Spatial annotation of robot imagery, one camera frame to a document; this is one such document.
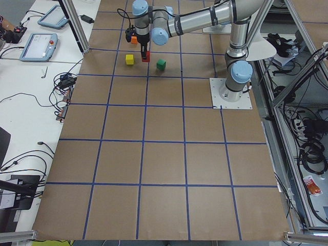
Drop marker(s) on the yellow wooden block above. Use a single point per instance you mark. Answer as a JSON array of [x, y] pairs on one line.
[[129, 59]]

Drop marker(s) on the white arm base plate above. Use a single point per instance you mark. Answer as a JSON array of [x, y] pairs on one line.
[[223, 98]]

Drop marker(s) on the green wooden block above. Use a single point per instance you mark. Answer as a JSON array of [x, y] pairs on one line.
[[161, 64]]

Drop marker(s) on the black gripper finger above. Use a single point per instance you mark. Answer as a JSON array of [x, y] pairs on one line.
[[145, 50], [142, 51]]

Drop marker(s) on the upper teach pendant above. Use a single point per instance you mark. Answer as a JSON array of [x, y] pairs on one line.
[[54, 18]]

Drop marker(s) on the lower teach pendant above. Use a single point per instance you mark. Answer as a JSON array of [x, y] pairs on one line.
[[39, 47]]

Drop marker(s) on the teach pendant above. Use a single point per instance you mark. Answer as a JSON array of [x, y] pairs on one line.
[[39, 47], [54, 18]]

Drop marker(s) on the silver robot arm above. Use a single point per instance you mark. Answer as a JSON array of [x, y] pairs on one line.
[[159, 24]]

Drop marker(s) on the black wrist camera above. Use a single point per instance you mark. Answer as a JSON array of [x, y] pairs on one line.
[[129, 33]]

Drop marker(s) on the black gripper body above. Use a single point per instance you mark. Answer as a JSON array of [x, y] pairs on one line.
[[142, 39]]

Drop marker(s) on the aluminium frame post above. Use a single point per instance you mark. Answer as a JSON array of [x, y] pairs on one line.
[[71, 15]]

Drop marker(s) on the orange wooden block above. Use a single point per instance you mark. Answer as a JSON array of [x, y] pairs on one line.
[[134, 40]]

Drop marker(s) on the black power adapter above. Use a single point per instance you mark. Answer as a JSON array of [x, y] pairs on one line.
[[87, 19]]

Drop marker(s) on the red wooden block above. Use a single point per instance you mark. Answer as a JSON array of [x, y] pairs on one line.
[[146, 59]]

